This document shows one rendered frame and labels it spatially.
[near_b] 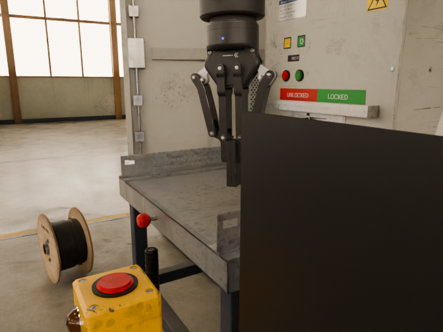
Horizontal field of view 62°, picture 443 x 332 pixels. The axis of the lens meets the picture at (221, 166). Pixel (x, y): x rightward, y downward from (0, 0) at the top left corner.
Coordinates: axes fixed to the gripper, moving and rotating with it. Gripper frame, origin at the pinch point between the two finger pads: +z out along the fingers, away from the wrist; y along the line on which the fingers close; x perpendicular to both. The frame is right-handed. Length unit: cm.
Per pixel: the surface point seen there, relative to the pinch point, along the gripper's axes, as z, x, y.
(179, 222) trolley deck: 15.0, -9.5, 15.4
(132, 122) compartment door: 0, -62, 62
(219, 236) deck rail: 12.4, 0.1, 2.8
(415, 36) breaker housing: -21, -43, -27
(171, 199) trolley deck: 14.7, -22.4, 24.5
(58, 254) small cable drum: 73, -82, 130
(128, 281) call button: 9.5, 21.3, 4.7
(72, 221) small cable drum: 62, -102, 137
